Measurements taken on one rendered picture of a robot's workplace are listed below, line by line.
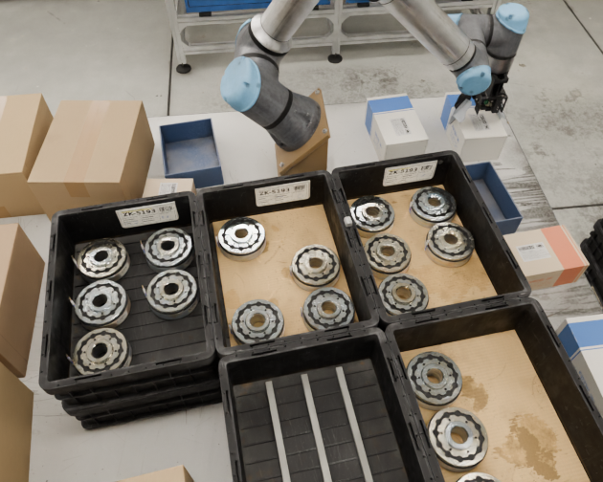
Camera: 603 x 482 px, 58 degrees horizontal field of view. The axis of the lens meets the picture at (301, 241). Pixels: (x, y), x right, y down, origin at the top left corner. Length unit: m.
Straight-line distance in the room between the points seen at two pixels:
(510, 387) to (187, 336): 0.63
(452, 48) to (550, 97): 1.94
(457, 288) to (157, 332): 0.63
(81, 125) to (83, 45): 1.98
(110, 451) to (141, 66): 2.39
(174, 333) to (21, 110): 0.80
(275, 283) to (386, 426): 0.36
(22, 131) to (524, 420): 1.33
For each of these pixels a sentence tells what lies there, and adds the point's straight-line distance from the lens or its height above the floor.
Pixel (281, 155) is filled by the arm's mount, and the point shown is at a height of 0.79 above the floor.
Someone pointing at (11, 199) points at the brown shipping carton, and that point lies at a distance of 1.56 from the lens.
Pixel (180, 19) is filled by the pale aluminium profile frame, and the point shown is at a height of 0.30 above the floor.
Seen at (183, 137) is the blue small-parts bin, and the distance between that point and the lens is 1.64.
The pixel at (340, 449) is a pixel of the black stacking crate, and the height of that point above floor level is 0.83.
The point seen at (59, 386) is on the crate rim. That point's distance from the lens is 1.02.
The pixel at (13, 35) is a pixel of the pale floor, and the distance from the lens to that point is 3.73.
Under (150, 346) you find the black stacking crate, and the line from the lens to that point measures 1.12.
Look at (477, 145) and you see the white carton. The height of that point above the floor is 0.76.
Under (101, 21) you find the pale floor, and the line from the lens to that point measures 3.67.
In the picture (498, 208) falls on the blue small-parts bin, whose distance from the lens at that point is 1.53.
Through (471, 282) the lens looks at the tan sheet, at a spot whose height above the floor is 0.83.
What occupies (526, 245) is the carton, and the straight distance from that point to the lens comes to 1.38.
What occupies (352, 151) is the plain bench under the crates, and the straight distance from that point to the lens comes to 1.60.
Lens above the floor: 1.80
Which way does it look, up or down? 53 degrees down
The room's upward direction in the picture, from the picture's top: straight up
